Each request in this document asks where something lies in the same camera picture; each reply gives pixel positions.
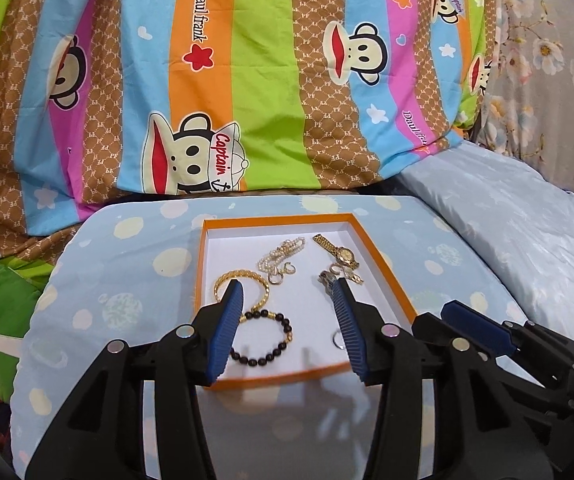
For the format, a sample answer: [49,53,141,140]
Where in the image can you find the silver wristwatch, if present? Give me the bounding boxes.
[317,270,340,297]

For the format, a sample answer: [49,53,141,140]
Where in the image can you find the pale blue pillow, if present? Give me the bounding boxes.
[394,140,574,361]

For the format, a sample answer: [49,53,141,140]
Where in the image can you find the orange jewelry box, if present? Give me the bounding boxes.
[194,214,418,391]

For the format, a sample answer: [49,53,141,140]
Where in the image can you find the gold hoop earrings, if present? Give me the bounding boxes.
[267,260,298,287]

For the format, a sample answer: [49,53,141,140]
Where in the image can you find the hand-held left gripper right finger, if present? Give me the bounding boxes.
[331,277,552,480]

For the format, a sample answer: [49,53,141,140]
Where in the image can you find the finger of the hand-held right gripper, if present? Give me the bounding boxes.
[441,301,522,361]
[412,312,468,346]

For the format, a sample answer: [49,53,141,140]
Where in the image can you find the blue polka-dot mat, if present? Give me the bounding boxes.
[9,194,530,480]

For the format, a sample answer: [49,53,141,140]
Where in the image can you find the striped cartoon monkey blanket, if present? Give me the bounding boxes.
[0,0,498,266]

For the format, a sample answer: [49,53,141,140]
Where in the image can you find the gold chain bangle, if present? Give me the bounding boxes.
[213,269,271,318]

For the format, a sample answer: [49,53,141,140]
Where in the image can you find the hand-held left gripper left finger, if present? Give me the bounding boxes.
[24,280,245,480]

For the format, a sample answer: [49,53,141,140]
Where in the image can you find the grey floral cloth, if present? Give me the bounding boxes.
[469,0,574,206]

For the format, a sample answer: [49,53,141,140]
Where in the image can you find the pearl bracelet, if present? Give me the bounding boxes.
[258,240,302,273]

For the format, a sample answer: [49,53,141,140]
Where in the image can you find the black bead bracelet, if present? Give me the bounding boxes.
[230,310,295,365]

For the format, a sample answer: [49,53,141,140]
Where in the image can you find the gold wristwatch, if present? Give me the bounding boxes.
[313,233,361,270]

